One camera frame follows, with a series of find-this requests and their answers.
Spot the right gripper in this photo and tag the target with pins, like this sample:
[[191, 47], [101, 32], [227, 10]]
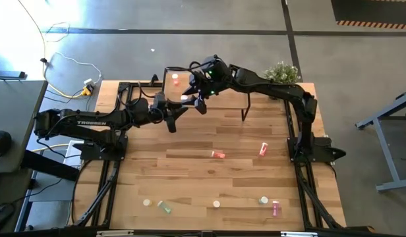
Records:
[[213, 79]]

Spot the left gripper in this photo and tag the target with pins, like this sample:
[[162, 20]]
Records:
[[158, 107]]

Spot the red medicine bottle white cap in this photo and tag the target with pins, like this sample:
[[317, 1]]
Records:
[[263, 149], [175, 79], [218, 154]]

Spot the yellow medicine bottle white pills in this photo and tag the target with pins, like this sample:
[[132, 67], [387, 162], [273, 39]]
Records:
[[147, 202]]

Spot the pink medicine bottle white cap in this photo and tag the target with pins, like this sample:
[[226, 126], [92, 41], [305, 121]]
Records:
[[275, 208]]

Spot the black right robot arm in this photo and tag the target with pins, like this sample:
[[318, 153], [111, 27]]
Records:
[[275, 90]]

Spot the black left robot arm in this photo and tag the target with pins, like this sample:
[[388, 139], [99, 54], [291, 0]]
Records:
[[91, 123]]

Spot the green medicine bottle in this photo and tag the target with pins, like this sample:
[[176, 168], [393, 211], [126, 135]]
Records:
[[164, 207]]

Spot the potted green plant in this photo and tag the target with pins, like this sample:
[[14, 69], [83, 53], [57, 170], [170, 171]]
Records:
[[282, 73]]

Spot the yellow plug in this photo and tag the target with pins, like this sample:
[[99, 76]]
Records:
[[86, 91]]

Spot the white power adapter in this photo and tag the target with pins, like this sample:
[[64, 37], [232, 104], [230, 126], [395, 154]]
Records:
[[88, 81]]

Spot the white cap front centre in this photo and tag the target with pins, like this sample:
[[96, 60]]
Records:
[[216, 204]]

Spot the black desk foot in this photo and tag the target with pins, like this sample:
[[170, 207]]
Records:
[[48, 168]]

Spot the grey desk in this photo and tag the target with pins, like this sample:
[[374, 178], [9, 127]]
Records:
[[15, 108]]

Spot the black flat device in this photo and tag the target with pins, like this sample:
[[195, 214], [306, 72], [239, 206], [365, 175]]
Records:
[[8, 75]]

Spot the black round pouch red print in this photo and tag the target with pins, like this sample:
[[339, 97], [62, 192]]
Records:
[[0, 143]]

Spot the black hazard-striped mat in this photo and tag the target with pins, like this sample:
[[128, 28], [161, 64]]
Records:
[[371, 11]]

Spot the black aluminium table frame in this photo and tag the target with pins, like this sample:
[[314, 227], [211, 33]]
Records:
[[289, 126]]

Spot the blue-grey metal table frame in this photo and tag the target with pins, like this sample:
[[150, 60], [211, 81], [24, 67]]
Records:
[[386, 149]]

